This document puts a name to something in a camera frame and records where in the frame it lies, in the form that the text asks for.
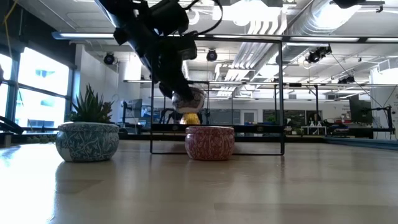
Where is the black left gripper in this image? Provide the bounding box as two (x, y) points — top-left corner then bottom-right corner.
(136, 34), (195, 102)

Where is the purple patterned candle tin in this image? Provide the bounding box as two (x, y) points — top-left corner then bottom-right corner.
(171, 87), (206, 114)

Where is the amber glass candle stick holder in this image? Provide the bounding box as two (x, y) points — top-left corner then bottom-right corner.
(179, 112), (201, 126)

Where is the pink patterned candle tin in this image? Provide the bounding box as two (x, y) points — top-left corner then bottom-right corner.
(185, 125), (236, 161)

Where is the blue patterned candle tin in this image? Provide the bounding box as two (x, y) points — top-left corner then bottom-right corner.
(55, 121), (121, 163)

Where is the green succulent in dark pot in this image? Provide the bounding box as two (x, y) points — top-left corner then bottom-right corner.
(67, 83), (114, 124)

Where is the wooden shelf with black frames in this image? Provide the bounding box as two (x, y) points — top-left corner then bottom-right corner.
(149, 33), (286, 156)

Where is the long ceiling light strip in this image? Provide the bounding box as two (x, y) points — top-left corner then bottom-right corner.
(52, 30), (398, 43)

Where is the black computer monitor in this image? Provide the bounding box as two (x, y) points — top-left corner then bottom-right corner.
(348, 95), (373, 125)

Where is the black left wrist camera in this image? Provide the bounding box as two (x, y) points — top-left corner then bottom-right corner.
(169, 30), (198, 62)

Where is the white coiled ceiling cable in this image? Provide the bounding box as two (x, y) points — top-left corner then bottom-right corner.
(188, 8), (200, 26)

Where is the black metal table frame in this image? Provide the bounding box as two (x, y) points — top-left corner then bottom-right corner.
(0, 115), (343, 144)

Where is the black background workstation frame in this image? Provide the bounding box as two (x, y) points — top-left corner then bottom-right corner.
(163, 80), (320, 125)

